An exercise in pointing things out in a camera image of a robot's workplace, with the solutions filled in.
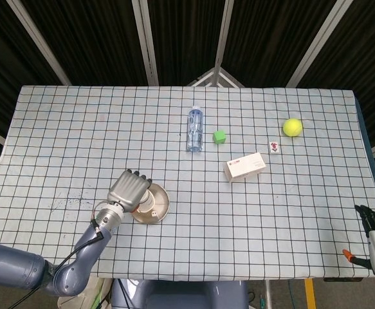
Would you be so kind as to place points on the white frame post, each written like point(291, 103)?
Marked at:
point(224, 32)
point(146, 42)
point(319, 42)
point(39, 42)

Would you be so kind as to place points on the light blue checkered tablecloth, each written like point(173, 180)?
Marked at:
point(270, 225)

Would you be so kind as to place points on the white triangular frame brace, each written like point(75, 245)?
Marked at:
point(203, 76)

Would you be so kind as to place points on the yellow tennis ball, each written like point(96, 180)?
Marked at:
point(292, 127)

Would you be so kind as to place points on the clear plastic water bottle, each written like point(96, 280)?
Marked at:
point(195, 132)

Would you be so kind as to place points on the round steel plate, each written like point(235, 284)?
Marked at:
point(159, 196)

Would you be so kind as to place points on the grey robot torso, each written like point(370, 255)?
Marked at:
point(180, 296)

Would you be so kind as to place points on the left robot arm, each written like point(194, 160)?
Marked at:
point(87, 248)

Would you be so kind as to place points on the white plastic bag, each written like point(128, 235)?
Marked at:
point(87, 296)

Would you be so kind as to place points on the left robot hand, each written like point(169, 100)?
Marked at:
point(129, 191)

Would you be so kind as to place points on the white carton box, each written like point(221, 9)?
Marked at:
point(245, 167)

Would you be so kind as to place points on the green cube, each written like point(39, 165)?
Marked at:
point(219, 137)

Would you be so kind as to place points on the mahjong tile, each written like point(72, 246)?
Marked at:
point(274, 147)

